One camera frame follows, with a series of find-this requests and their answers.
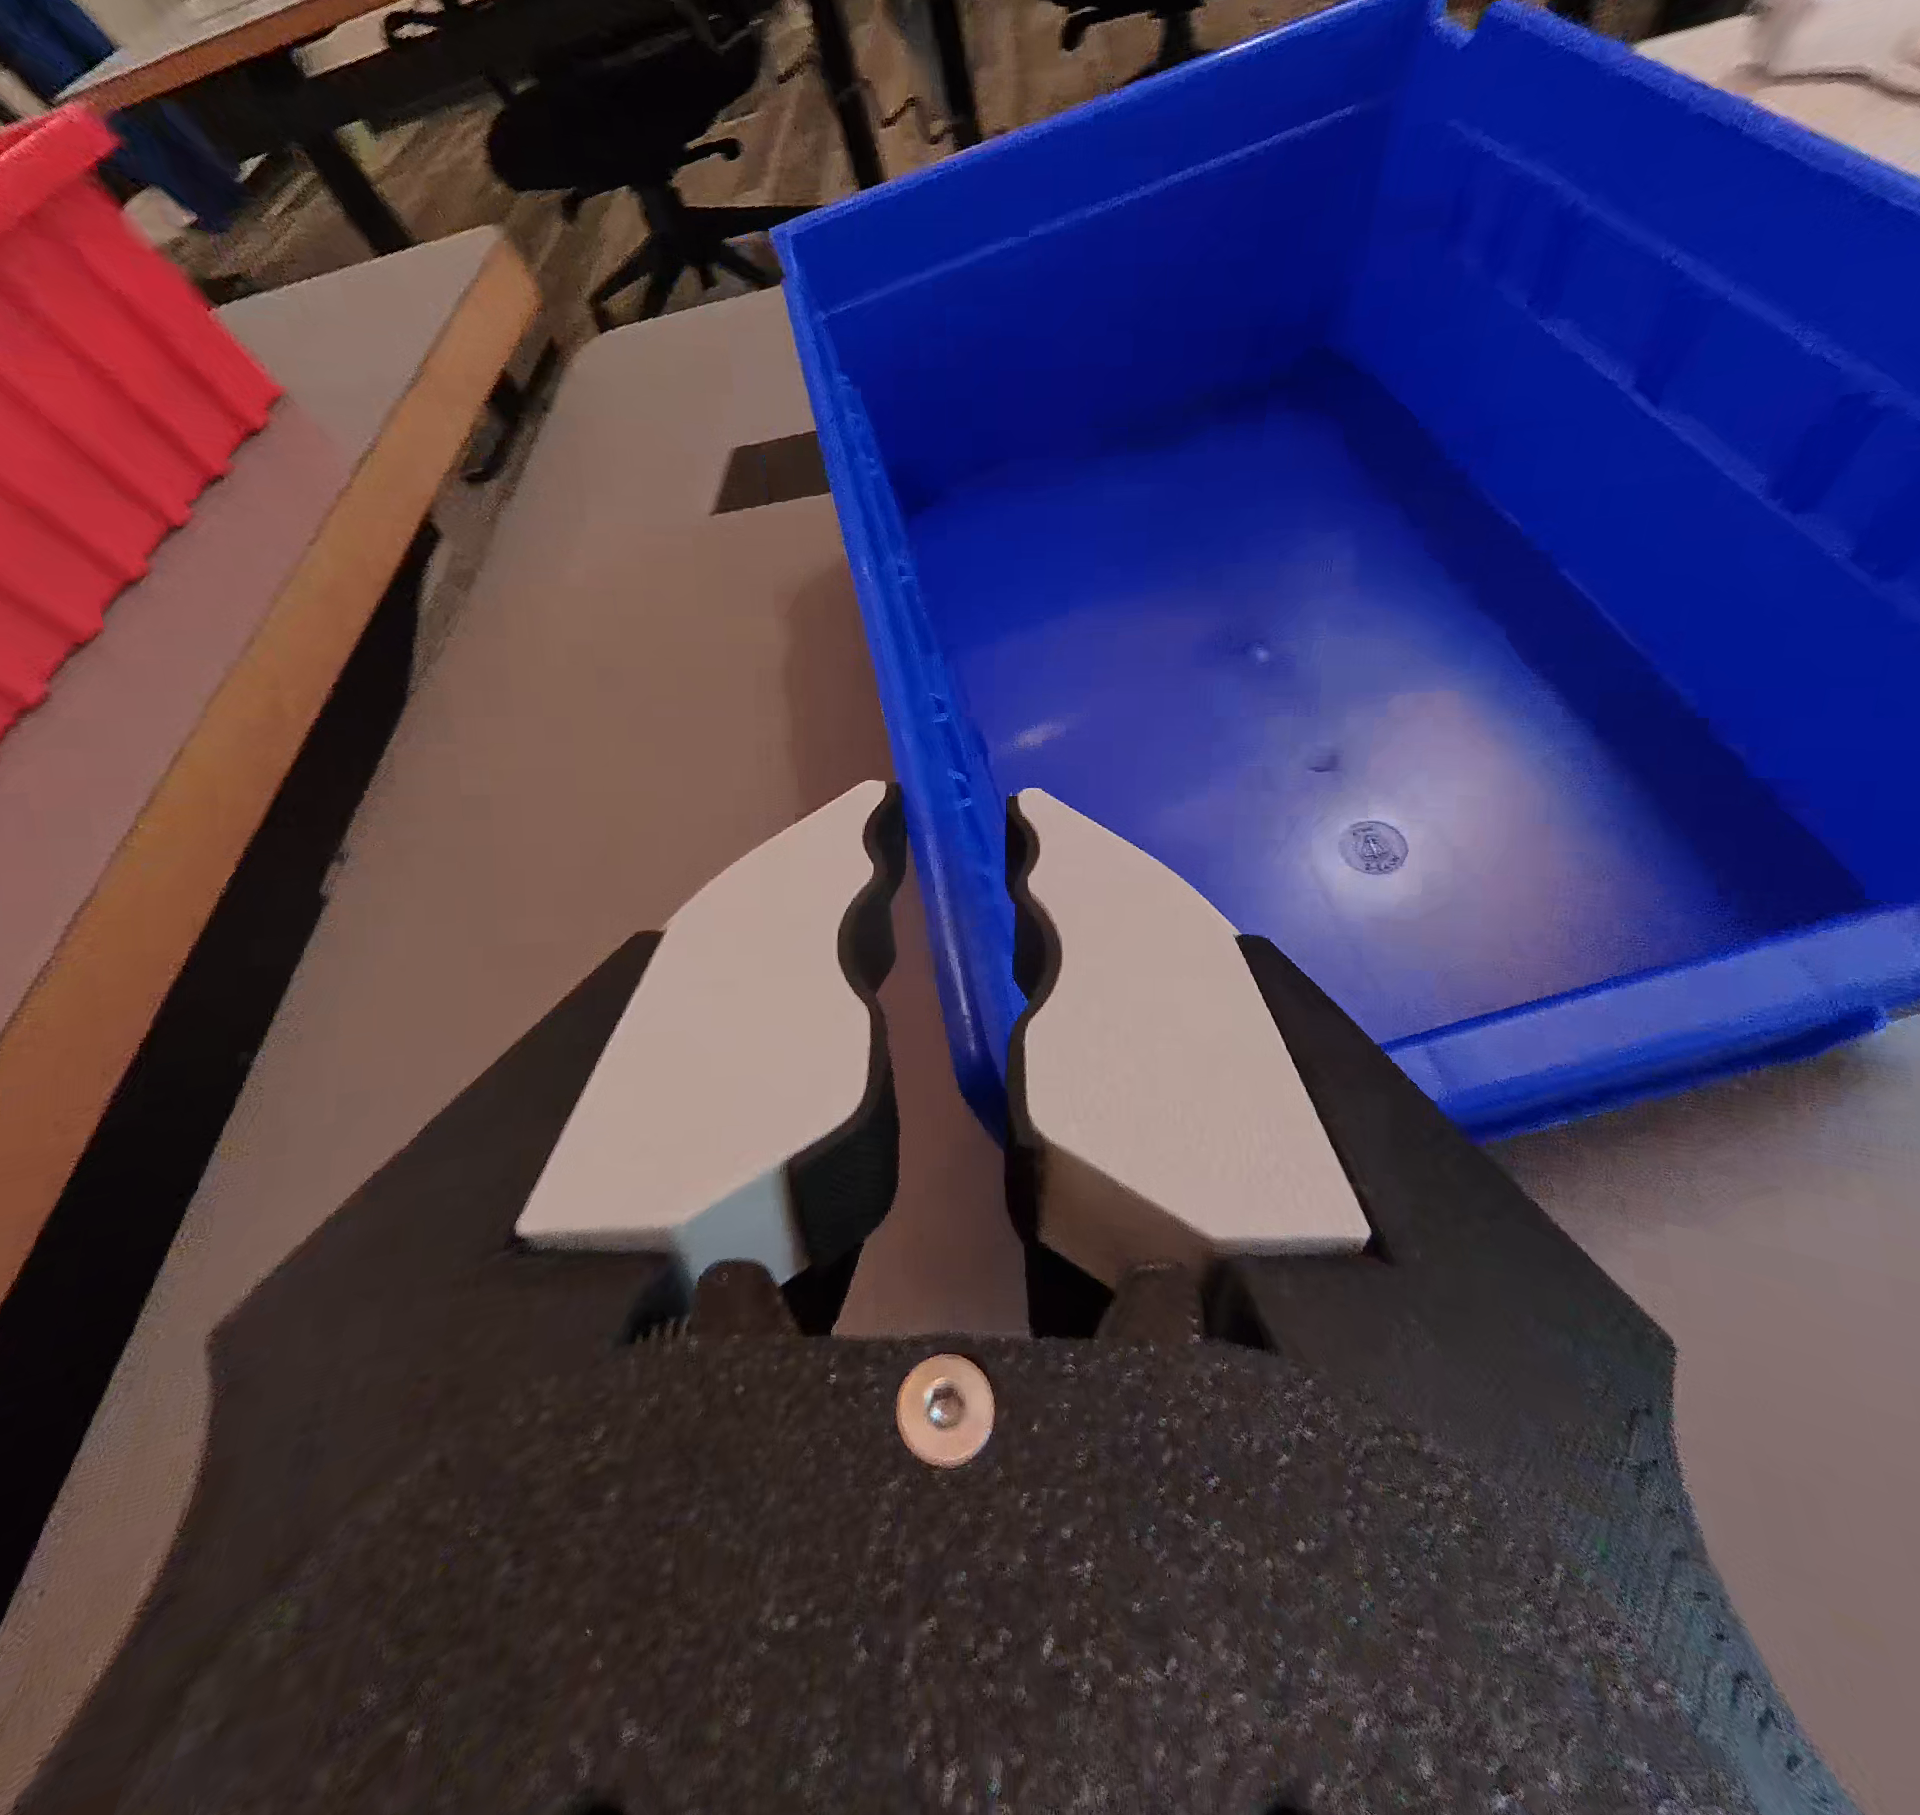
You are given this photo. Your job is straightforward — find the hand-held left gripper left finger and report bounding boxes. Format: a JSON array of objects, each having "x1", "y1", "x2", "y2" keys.
[{"x1": 514, "y1": 776, "x2": 912, "y2": 1332}]

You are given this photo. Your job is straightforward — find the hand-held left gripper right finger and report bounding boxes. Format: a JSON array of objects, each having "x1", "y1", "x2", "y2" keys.
[{"x1": 1002, "y1": 789, "x2": 1375, "y2": 1284}]

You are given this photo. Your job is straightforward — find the blue plastic bin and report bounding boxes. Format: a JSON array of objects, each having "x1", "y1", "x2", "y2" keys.
[{"x1": 767, "y1": 0, "x2": 1920, "y2": 1142}]

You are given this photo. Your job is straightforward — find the wood-edged side table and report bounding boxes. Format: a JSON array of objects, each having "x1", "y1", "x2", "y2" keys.
[{"x1": 0, "y1": 225, "x2": 542, "y2": 1291}]

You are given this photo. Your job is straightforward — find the red plastic bin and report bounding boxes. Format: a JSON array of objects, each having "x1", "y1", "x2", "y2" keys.
[{"x1": 0, "y1": 108, "x2": 283, "y2": 741}]

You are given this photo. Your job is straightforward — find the blue jacket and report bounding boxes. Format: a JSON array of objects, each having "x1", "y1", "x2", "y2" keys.
[{"x1": 0, "y1": 0, "x2": 242, "y2": 231}]

